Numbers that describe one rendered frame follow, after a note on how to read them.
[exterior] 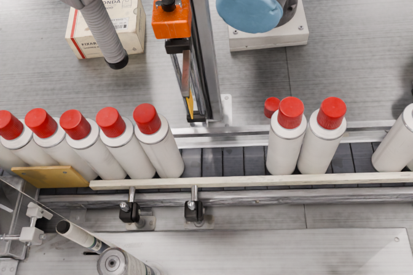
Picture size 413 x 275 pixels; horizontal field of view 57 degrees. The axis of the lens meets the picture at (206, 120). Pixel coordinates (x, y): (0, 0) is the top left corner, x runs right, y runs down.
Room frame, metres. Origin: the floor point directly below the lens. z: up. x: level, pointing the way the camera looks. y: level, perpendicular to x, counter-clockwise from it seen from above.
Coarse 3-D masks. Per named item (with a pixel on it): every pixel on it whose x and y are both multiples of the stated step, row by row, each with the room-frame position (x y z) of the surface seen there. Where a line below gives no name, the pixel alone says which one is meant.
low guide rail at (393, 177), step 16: (240, 176) 0.22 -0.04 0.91; (256, 176) 0.22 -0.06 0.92; (272, 176) 0.21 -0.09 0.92; (288, 176) 0.21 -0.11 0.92; (304, 176) 0.20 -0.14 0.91; (320, 176) 0.20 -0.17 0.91; (336, 176) 0.19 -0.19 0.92; (352, 176) 0.19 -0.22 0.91; (368, 176) 0.18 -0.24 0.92; (384, 176) 0.18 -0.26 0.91; (400, 176) 0.17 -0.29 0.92
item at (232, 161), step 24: (360, 144) 0.25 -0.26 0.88; (0, 168) 0.35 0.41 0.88; (192, 168) 0.27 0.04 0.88; (216, 168) 0.26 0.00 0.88; (240, 168) 0.25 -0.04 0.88; (264, 168) 0.24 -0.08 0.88; (336, 168) 0.22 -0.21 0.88; (360, 168) 0.21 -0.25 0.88; (48, 192) 0.28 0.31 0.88; (72, 192) 0.27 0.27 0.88; (96, 192) 0.27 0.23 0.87; (120, 192) 0.25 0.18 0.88; (144, 192) 0.25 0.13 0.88
